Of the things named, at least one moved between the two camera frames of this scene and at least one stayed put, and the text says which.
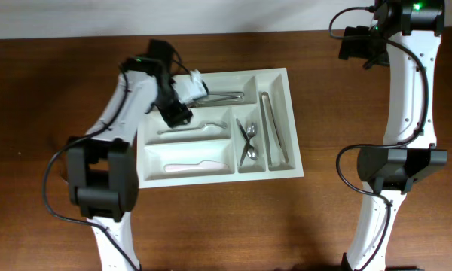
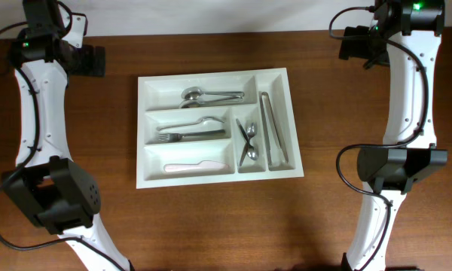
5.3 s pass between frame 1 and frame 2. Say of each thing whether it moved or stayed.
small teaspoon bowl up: stayed
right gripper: stayed
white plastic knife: stayed
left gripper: moved
